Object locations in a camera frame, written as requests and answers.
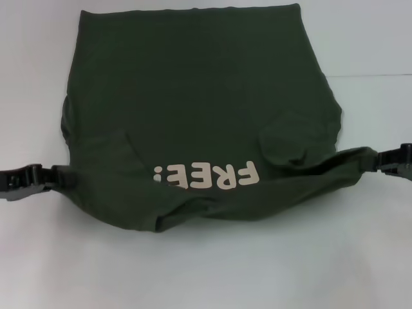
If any dark green FREE t-shirt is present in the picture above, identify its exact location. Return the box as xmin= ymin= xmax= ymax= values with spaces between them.
xmin=51 ymin=2 xmax=382 ymax=234

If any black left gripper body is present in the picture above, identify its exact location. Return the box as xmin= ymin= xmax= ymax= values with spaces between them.
xmin=0 ymin=169 xmax=21 ymax=203

